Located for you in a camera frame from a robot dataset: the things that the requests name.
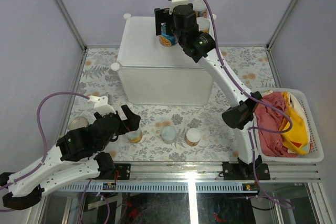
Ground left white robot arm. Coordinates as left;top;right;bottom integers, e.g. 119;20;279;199
1;105;141;211

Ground yellow cloth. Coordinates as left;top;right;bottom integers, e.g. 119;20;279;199
281;92;310;155

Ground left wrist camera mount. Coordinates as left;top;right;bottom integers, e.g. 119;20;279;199
88;95;116;116

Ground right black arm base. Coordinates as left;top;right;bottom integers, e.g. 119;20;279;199
218;155;270;180

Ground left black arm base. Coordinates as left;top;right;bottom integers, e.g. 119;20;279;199
93;152;131;180

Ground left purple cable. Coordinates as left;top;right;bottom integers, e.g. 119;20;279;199
0;91;111;224

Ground blue can silver top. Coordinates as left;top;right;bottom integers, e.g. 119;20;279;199
68;116;89;131

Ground white slotted cable duct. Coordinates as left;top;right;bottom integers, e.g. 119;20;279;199
60;182;259;194

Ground wide orange can white lid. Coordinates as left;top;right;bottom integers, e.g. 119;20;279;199
125;128;142;143

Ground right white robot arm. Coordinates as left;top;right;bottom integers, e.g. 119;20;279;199
154;4;261;179

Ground white plastic cube cabinet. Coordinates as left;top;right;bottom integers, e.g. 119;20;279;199
111;16;214;106

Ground aluminium rail frame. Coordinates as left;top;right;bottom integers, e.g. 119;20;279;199
126;162;321;183

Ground short orange can white lid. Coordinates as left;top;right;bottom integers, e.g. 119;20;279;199
186;128;202;147

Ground red cloth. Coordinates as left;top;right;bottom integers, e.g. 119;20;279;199
255;92;297;158

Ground white laundry basket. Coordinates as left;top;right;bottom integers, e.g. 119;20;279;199
254;87;324;164

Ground tall can with spoon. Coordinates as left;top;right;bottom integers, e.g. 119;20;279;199
196;17;211;33

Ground blue can with clear lid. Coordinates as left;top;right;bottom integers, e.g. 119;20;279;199
159;23;177;47

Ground orange tall can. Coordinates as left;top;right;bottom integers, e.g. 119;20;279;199
192;0;208;18

